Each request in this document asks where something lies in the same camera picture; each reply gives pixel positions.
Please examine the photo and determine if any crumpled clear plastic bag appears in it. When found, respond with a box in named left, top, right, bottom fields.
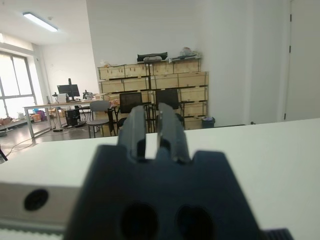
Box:
left=179, top=46, right=201, bottom=58

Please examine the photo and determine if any light wooden crate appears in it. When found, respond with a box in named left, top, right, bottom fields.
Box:
left=181, top=101, right=208, bottom=117
left=98, top=65, right=126, bottom=80
left=173, top=59, right=202, bottom=74
left=122, top=77, right=151, bottom=92
left=124, top=63, right=151, bottom=78
left=179, top=86, right=209, bottom=103
left=99, top=79, right=125, bottom=94
left=149, top=62, right=175, bottom=76
left=150, top=74, right=180, bottom=90
left=177, top=71, right=210, bottom=88
left=183, top=116, right=204, bottom=130

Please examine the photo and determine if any large framed window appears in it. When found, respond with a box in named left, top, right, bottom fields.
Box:
left=0, top=53, right=37, bottom=118

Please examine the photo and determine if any flat grey tray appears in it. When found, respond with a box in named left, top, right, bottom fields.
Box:
left=169, top=56, right=202, bottom=64

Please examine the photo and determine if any long ceiling light panel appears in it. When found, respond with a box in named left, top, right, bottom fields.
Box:
left=22, top=11, right=59, bottom=32

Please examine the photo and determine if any black computer monitor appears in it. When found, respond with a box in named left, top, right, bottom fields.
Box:
left=57, top=84, right=81, bottom=101

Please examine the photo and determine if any small cardboard box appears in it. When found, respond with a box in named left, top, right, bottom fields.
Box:
left=31, top=109, right=47, bottom=123

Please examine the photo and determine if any long black bag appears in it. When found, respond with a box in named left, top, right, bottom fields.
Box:
left=136, top=51, right=169, bottom=63

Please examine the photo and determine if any black mesh chair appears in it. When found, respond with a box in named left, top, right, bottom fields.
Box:
left=154, top=88, right=186, bottom=131
left=116, top=91, right=151, bottom=134

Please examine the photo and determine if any long wooden-top desk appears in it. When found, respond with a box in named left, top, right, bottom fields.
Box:
left=22, top=99, right=101, bottom=139

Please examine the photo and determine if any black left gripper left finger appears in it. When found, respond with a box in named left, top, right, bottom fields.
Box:
left=117, top=104, right=147, bottom=161

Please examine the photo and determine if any dark waste bin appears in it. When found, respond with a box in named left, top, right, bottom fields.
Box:
left=201, top=116, right=216, bottom=130

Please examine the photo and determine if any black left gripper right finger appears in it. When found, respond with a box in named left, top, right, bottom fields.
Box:
left=156, top=102, right=190, bottom=164

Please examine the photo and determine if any black computer tower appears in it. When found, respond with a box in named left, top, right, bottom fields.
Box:
left=64, top=109, right=81, bottom=127

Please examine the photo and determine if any grey office chair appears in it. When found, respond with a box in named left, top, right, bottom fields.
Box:
left=86, top=100, right=114, bottom=139

